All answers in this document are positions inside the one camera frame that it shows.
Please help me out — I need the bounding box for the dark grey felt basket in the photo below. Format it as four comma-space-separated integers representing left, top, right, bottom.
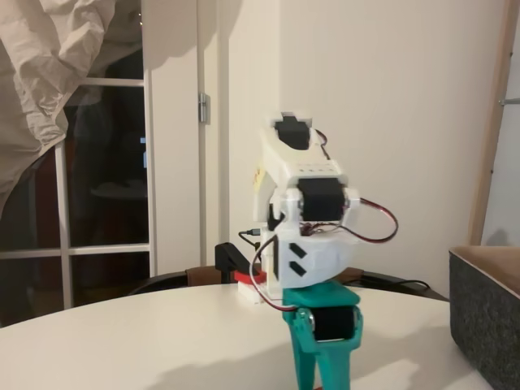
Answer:
448, 245, 520, 390

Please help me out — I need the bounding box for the large black red clamp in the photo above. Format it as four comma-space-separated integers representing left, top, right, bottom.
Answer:
214, 242, 269, 285

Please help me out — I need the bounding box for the pale grey panel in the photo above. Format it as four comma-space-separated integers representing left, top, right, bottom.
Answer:
481, 0, 520, 247

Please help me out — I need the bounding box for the metal door hinge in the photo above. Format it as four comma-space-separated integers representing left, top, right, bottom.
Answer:
197, 92, 211, 124

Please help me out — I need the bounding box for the beige crumpled curtain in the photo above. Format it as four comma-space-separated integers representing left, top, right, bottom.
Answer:
0, 0, 144, 215

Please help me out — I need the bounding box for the black cable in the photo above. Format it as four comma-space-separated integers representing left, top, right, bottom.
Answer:
359, 272, 431, 290

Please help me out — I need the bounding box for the red white servo wire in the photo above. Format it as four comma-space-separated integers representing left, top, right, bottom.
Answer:
340, 197, 400, 245
250, 237, 293, 314

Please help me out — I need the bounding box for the grey usb cable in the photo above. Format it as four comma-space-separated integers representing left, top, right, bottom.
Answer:
238, 227, 263, 251

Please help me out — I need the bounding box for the light wooden post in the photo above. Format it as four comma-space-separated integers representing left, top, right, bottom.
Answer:
466, 0, 520, 247

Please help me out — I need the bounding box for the white glazed door frame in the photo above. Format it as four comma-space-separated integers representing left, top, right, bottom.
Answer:
0, 0, 223, 328

